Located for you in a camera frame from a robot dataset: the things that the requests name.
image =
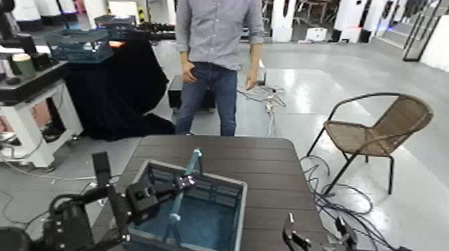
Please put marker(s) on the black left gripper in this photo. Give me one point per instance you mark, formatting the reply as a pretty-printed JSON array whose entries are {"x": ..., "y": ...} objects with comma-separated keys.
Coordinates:
[{"x": 143, "y": 201}]

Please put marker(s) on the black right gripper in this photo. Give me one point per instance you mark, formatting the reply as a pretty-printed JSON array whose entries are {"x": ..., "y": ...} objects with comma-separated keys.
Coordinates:
[{"x": 329, "y": 248}]

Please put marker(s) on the person's left forearm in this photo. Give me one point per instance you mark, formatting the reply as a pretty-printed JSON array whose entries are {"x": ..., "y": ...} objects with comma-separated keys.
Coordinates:
[{"x": 256, "y": 56}]

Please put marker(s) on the black background robot arm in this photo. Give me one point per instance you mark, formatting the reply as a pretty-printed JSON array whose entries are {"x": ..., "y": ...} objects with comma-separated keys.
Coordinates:
[{"x": 158, "y": 29}]

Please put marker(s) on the person's right forearm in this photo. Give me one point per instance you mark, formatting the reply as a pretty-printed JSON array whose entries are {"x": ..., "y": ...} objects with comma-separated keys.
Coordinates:
[{"x": 184, "y": 58}]

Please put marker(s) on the dark grey crate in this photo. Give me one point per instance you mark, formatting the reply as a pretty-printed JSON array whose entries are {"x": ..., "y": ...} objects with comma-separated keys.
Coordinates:
[{"x": 117, "y": 26}]

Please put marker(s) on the blue crate with items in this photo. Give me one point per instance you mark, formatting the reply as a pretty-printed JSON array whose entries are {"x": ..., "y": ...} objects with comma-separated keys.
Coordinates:
[{"x": 79, "y": 45}]

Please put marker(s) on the person's right hand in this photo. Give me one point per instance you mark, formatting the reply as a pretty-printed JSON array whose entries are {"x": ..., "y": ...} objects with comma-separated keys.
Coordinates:
[{"x": 188, "y": 73}]

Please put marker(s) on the person's left hand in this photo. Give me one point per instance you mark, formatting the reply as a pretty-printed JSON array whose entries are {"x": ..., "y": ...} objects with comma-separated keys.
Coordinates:
[{"x": 251, "y": 79}]

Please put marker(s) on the brown wicker chair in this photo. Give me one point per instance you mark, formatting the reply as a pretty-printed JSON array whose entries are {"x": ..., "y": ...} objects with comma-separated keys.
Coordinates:
[{"x": 368, "y": 136}]

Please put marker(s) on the black draped cloth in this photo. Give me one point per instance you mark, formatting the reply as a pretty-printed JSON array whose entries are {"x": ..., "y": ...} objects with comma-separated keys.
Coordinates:
[{"x": 115, "y": 91}]

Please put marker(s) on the small metal stand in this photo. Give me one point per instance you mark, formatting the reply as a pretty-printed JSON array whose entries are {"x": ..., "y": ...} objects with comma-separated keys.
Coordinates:
[{"x": 261, "y": 73}]

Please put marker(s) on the orange object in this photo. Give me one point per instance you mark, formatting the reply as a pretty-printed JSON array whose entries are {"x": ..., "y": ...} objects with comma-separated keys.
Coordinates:
[{"x": 116, "y": 44}]

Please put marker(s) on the person in grey shirt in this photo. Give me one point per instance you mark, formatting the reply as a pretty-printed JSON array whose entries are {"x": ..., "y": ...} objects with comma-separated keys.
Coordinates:
[{"x": 217, "y": 35}]

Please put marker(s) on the white desk with black top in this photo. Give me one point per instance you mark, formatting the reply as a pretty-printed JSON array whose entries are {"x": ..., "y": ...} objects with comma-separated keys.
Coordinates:
[{"x": 31, "y": 105}]

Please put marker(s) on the black computer mouse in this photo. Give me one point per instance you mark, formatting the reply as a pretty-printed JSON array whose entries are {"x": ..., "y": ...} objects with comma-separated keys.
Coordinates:
[{"x": 13, "y": 80}]

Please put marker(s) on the green cup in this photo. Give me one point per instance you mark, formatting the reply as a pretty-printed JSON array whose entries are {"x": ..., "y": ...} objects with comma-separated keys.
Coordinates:
[{"x": 24, "y": 65}]

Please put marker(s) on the white pillar with black stripe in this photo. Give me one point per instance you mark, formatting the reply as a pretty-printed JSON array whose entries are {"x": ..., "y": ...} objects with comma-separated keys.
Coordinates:
[{"x": 283, "y": 21}]

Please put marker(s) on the white box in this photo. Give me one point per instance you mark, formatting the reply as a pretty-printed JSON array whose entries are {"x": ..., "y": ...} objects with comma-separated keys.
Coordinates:
[{"x": 315, "y": 34}]

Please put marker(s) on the wide white pillar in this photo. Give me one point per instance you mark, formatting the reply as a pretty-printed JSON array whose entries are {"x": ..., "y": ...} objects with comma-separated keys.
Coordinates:
[{"x": 350, "y": 17}]

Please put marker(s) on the black metal frame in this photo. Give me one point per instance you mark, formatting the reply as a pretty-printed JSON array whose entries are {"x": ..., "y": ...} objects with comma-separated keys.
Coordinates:
[{"x": 421, "y": 31}]

